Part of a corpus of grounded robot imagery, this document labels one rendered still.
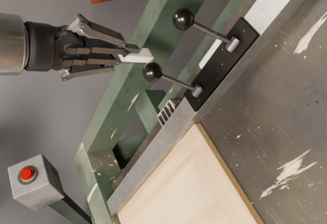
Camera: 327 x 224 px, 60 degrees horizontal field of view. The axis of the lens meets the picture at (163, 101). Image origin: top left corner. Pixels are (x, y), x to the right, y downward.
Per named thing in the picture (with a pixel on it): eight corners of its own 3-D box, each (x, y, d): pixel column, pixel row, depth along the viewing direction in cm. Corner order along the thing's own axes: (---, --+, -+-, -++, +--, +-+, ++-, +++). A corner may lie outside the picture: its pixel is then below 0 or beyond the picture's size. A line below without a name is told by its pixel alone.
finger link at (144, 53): (117, 48, 54) (118, 44, 54) (147, 50, 58) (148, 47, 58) (122, 59, 53) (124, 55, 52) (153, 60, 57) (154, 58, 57)
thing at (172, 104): (165, 115, 74) (156, 116, 72) (178, 97, 70) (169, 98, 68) (172, 128, 72) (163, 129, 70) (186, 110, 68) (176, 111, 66)
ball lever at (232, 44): (230, 48, 53) (167, 18, 49) (243, 32, 51) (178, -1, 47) (234, 60, 50) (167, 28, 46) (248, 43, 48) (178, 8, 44)
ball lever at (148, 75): (197, 92, 60) (139, 69, 56) (207, 79, 58) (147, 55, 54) (199, 104, 58) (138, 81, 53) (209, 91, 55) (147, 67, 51)
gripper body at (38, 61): (22, 7, 42) (81, 16, 48) (14, 51, 47) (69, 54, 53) (32, 39, 38) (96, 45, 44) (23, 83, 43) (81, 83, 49)
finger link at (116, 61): (63, 59, 46) (61, 65, 47) (123, 63, 53) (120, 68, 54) (57, 43, 48) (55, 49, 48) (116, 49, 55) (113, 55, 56)
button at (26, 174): (21, 172, 97) (19, 170, 95) (33, 167, 98) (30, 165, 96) (24, 183, 95) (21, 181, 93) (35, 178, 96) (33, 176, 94)
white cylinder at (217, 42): (227, 34, 57) (205, 63, 62) (217, 32, 56) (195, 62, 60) (235, 43, 56) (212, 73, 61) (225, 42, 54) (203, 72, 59)
